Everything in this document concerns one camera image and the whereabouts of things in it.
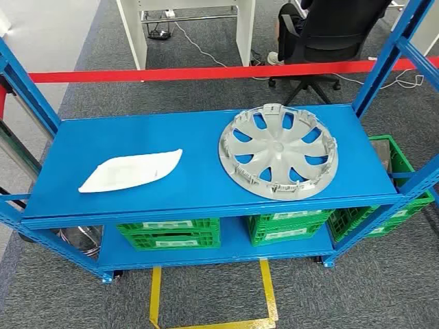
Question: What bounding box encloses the grey plastic wheel hubcap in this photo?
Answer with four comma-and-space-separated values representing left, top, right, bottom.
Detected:
218, 103, 339, 202

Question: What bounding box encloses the blue metal shelf rack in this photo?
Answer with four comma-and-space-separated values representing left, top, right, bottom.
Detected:
0, 0, 439, 284

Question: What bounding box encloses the white plastic car trim part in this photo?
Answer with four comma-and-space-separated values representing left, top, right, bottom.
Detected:
78, 148, 184, 195

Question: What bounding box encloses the yellow floor tape outline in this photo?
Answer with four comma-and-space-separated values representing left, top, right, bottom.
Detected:
149, 259, 279, 329

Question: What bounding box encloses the black device under desk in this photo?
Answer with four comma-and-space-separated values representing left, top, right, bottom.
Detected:
147, 23, 172, 41

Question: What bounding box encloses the person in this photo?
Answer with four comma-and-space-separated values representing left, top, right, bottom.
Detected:
267, 0, 314, 66

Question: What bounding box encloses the white desk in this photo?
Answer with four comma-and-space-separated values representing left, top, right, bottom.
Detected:
116, 0, 256, 71

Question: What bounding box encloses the chrome stanchion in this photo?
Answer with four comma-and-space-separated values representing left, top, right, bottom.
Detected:
0, 119, 42, 180
0, 75, 104, 260

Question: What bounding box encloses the black office chair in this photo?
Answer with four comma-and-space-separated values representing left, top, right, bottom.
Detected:
268, 0, 392, 106

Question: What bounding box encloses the brown cardboard sheet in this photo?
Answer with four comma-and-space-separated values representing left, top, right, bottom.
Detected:
370, 139, 394, 174

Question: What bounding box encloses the white cabinet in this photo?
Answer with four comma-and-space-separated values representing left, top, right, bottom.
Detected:
391, 0, 439, 58

